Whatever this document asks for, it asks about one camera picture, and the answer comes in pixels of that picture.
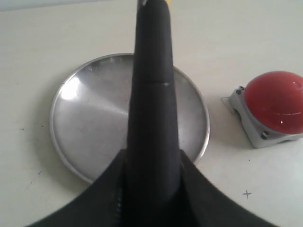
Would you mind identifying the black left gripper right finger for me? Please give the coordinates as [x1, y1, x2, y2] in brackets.
[180, 150, 274, 227]

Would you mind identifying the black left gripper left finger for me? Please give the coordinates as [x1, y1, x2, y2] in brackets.
[29, 150, 125, 227]

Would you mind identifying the yellow black claw hammer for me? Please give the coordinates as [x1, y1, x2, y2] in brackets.
[124, 0, 181, 227]

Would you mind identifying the red dome button grey base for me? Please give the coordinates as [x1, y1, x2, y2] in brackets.
[228, 71, 303, 148]

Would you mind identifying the round silver metal plate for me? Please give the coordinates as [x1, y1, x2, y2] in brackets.
[49, 53, 210, 183]

